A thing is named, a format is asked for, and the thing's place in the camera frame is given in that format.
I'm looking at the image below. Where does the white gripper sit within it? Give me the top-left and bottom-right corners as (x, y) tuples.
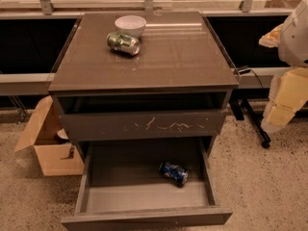
(259, 0), (308, 133)

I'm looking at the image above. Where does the blue pepsi can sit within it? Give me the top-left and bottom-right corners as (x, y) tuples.
(159, 162), (189, 186)

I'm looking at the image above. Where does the dark grey drawer cabinet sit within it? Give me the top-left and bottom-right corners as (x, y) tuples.
(47, 11), (240, 231)

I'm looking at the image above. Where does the green soda can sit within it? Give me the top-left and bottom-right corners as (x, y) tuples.
(107, 32), (140, 56)

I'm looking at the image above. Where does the open middle drawer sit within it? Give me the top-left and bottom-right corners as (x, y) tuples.
(62, 138), (232, 231)

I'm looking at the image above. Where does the closed top drawer front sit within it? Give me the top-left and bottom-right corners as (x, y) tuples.
(60, 110), (226, 141)

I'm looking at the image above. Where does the black wheeled stand leg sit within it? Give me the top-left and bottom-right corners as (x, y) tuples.
(229, 98), (270, 149)

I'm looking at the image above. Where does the white bowl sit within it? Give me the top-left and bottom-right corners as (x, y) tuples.
(115, 15), (146, 38)

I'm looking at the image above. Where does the open cardboard box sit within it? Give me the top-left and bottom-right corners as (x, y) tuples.
(14, 96), (84, 176)

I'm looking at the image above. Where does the black cable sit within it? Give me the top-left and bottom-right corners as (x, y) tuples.
(233, 64), (265, 89)

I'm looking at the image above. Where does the grey window ledge rail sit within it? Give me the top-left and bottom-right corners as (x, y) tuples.
(0, 67), (289, 96)

